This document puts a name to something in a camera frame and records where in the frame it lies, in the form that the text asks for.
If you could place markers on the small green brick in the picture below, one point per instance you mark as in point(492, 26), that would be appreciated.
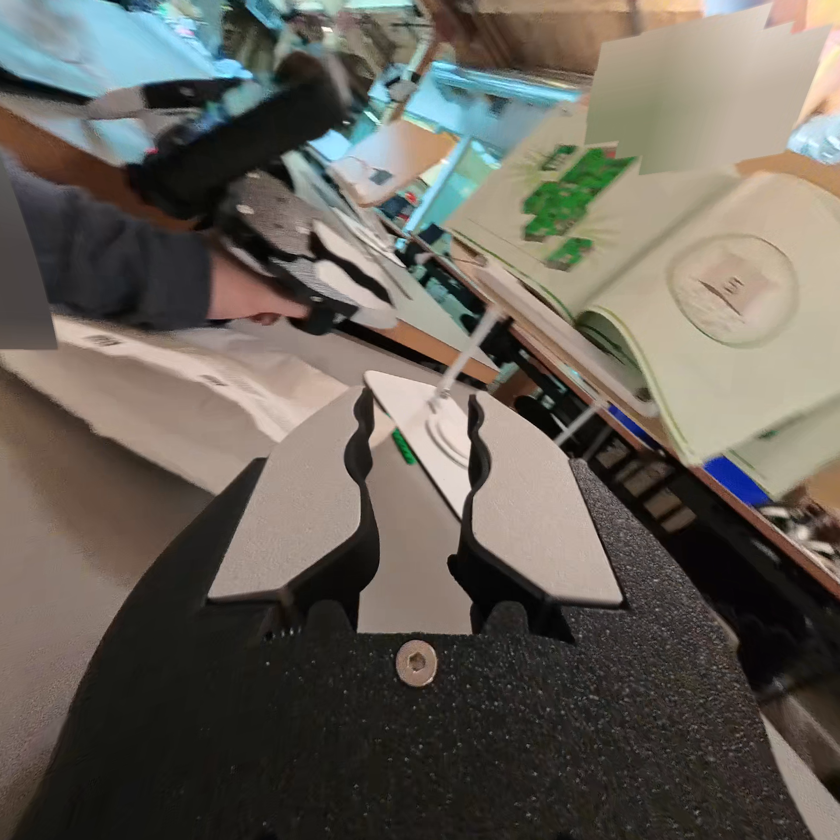
point(403, 447)

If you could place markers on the person's left forearm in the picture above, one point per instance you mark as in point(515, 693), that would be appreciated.
point(131, 262)

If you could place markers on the instruction booklet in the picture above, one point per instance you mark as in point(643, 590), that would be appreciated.
point(709, 367)

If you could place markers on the white book stand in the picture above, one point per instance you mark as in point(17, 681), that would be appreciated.
point(410, 420)

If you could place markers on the person's left hand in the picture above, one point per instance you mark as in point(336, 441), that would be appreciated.
point(256, 289)

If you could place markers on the book stand with black sticker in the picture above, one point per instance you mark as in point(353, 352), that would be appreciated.
point(407, 157)

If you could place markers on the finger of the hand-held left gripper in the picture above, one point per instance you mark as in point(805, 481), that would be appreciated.
point(367, 308)
point(341, 243)

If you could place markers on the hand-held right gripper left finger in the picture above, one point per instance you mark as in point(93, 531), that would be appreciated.
point(295, 512)

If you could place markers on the grey desk with wooden edge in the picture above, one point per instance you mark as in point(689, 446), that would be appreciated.
point(433, 321)

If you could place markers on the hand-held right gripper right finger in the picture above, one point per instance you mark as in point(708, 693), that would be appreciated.
point(544, 525)

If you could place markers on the white printed paper bag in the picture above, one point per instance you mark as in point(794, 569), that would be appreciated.
point(164, 387)

